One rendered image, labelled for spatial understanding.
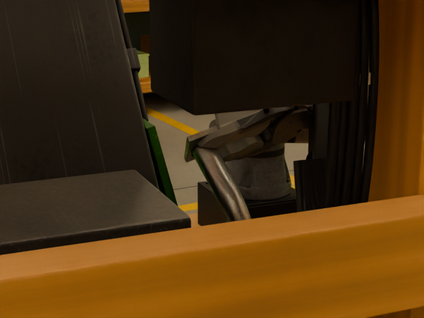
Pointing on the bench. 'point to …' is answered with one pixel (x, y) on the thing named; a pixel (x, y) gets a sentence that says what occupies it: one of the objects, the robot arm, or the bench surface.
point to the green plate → (163, 179)
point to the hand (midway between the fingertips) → (209, 153)
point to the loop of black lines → (347, 132)
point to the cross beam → (233, 269)
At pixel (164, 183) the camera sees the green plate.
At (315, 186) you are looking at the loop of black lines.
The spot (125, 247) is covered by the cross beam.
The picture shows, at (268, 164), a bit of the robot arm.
